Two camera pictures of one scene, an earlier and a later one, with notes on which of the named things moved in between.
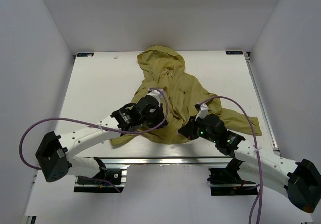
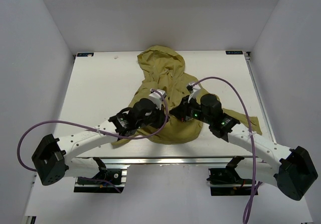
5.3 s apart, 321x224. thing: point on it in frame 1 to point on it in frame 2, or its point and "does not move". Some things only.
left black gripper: x=160 y=118 does not move
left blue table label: x=85 y=54 does not move
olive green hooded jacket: x=162 y=70 does not move
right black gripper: x=188 y=130 to x=181 y=111
